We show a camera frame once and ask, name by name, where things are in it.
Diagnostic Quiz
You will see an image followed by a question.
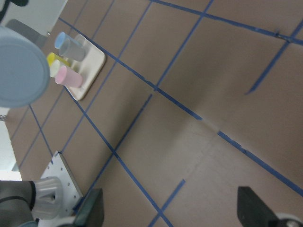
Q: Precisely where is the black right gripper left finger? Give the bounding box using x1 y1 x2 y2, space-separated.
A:
74 188 105 227

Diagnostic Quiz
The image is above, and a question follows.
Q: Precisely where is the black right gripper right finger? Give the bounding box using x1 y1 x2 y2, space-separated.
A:
237 186 282 227

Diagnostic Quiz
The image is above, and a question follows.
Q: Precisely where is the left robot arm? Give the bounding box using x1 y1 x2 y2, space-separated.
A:
0 26 50 227

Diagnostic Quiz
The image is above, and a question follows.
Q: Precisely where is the pink plastic cup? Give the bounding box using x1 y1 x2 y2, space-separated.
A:
55 66 83 88

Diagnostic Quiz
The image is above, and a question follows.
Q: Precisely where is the pale green plastic cup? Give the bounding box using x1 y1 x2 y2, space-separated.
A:
50 60 61 78

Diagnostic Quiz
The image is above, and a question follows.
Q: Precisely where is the yellow plastic cup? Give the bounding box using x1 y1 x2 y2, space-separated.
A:
46 52 70 66

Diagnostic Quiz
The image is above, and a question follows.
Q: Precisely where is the grey plastic cup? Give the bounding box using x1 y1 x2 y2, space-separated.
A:
59 39 86 61

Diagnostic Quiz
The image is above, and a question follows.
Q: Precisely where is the blue plastic cup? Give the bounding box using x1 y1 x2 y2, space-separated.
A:
54 32 66 49

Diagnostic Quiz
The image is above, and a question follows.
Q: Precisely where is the cream white serving tray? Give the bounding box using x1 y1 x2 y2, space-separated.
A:
64 34 106 101

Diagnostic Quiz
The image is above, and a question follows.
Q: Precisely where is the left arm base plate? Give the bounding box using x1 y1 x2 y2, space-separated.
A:
32 151 82 227

